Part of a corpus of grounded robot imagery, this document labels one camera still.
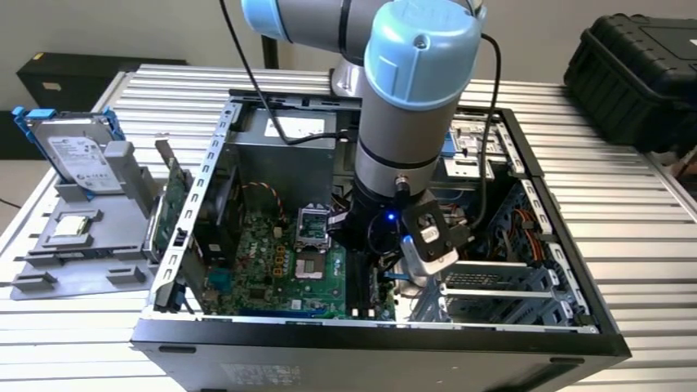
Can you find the grey power supply unit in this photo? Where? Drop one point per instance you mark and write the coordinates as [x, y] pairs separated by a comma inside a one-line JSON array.
[[283, 171]]

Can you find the black cabinet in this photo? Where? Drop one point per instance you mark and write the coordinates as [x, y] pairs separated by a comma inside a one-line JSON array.
[[71, 77]]

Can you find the black case fan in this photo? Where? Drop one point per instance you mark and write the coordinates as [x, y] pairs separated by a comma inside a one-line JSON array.
[[218, 204]]

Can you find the green graphics card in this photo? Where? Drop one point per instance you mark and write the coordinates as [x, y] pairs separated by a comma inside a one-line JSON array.
[[175, 192]]

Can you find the dark RAM stick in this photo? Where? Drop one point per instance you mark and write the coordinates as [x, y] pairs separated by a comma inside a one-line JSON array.
[[373, 292], [98, 250]]

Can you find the black stand pole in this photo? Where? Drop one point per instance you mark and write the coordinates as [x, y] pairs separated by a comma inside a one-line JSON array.
[[271, 53]]

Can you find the silver CPU chip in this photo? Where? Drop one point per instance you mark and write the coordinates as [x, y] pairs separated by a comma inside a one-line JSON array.
[[72, 226]]

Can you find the hard disk blue carrier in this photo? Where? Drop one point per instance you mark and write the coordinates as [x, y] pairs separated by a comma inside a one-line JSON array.
[[68, 136]]

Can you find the black RAM slot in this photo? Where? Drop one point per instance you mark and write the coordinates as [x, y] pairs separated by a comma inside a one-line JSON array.
[[362, 294], [355, 294], [347, 294]]

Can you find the green motherboard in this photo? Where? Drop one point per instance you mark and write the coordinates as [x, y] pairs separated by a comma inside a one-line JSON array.
[[322, 292]]

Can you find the grey parts rack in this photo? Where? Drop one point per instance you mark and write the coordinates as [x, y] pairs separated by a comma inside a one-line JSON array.
[[118, 232]]

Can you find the black hard carrying case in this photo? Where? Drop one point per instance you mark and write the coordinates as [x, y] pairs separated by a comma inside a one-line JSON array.
[[627, 81]]

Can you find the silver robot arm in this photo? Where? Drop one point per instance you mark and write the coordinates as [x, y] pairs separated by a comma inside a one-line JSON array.
[[403, 134]]

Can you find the blue expansion slot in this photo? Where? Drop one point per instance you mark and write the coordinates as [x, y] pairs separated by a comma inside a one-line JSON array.
[[283, 311]]

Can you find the CPU socket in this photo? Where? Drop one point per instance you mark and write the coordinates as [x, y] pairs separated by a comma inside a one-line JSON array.
[[311, 265]]

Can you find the black open PC case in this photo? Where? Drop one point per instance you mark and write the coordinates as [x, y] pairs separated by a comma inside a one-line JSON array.
[[381, 367]]

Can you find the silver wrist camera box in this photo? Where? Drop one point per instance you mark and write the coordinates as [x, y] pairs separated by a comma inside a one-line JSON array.
[[441, 261]]

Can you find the perforated silver disk bay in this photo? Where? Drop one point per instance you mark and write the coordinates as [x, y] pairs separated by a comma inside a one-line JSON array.
[[496, 265]]

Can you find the silver drive cage blue latch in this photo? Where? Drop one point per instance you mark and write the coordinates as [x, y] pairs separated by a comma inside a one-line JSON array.
[[468, 169]]

